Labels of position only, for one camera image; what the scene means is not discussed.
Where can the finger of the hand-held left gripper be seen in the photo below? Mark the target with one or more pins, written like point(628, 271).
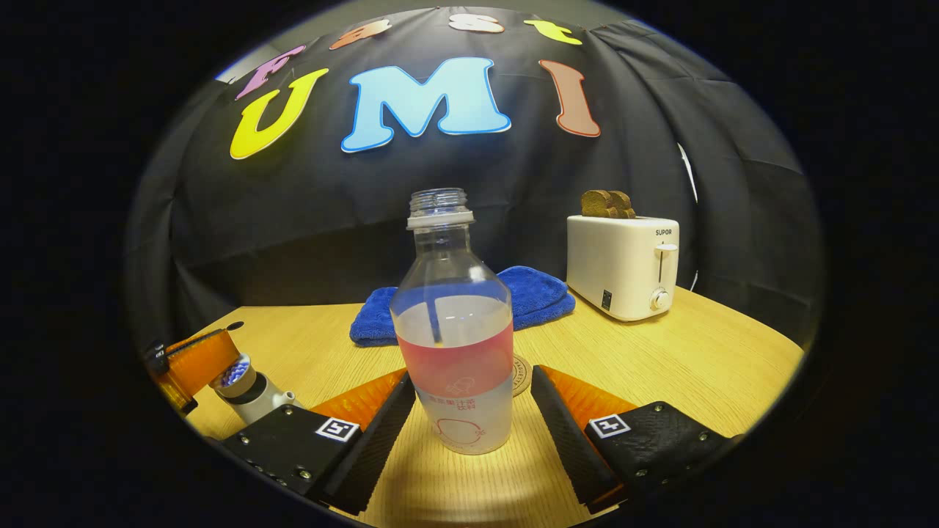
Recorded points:
point(198, 367)

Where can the white blue-patterned teacup lid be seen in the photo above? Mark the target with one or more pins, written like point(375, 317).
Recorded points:
point(235, 372)

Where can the black backdrop cloth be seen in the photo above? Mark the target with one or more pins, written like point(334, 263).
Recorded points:
point(330, 213)

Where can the cream toaster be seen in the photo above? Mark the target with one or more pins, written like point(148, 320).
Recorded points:
point(620, 268)

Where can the round brown coaster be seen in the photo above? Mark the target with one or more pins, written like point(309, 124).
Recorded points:
point(521, 375)

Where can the blue folded towel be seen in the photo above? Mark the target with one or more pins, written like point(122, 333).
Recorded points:
point(539, 293)

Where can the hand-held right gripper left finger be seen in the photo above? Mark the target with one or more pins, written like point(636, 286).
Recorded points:
point(367, 447)

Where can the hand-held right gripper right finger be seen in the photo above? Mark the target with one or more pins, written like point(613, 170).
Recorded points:
point(568, 440)

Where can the brown bread slice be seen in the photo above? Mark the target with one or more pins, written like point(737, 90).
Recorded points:
point(625, 205)
point(596, 204)

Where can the clear pink-label water bottle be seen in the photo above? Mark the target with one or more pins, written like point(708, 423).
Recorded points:
point(455, 352)

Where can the white teacup with spout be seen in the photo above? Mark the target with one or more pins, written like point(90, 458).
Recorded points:
point(264, 405)

